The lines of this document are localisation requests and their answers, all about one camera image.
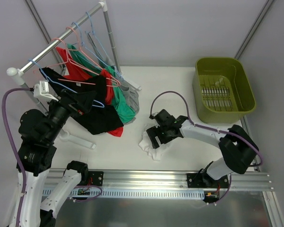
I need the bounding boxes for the blue hanger under grey top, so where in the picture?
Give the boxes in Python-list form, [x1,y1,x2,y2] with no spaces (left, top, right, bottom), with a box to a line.
[85,12,115,69]

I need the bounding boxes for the black tank top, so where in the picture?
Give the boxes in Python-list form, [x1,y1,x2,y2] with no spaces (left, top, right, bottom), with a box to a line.
[43,67,124,137]

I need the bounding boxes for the blue hanger under green top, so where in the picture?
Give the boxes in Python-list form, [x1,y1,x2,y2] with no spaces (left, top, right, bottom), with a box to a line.
[80,31,124,81]

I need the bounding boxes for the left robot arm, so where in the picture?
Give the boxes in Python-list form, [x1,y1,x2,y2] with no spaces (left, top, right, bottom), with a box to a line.
[1,89,97,227]

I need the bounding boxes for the red tank top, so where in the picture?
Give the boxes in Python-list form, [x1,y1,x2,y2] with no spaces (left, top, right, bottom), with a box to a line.
[55,46,124,138]

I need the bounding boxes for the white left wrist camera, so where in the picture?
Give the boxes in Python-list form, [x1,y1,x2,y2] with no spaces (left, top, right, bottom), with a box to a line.
[33,80,59,102]

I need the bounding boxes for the aluminium rail with cable duct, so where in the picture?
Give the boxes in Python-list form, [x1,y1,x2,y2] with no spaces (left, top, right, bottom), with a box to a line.
[68,170,275,206]

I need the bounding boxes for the green tank top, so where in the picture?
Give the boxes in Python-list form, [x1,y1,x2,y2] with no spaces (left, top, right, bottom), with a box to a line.
[67,44,140,124]

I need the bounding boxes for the grey tank top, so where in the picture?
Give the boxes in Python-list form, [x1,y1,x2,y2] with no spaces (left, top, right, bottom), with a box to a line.
[85,30,141,119]

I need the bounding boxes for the olive green plastic basket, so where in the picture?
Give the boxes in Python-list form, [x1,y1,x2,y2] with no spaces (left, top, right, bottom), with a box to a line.
[192,57,256,124]

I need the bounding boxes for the white tank top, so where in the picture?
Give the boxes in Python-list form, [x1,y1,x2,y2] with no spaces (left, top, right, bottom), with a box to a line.
[138,123,171,162]

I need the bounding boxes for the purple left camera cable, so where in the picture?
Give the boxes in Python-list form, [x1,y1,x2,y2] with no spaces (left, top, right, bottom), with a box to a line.
[2,87,35,227]

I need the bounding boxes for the silver clothes rack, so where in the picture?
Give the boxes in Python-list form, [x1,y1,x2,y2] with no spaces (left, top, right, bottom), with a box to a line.
[7,0,142,149]

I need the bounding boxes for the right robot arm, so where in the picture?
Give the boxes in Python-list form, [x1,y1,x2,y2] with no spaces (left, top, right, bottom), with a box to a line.
[146,109,258,188]

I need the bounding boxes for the light blue wire hanger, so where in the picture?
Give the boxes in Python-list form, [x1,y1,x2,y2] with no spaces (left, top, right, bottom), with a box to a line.
[28,59,105,109]

